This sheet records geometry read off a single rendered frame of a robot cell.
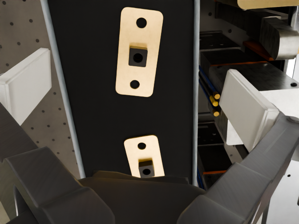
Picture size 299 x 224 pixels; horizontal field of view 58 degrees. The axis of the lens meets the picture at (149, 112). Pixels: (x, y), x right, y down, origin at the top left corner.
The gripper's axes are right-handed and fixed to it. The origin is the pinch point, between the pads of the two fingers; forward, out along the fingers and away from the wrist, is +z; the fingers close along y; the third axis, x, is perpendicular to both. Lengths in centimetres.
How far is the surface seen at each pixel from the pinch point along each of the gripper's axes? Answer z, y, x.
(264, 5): 15.9, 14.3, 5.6
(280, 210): 24, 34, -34
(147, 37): 7.6, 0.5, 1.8
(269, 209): 24, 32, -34
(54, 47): 7.3, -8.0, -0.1
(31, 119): 54, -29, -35
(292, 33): 13.8, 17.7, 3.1
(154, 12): 7.6, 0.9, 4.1
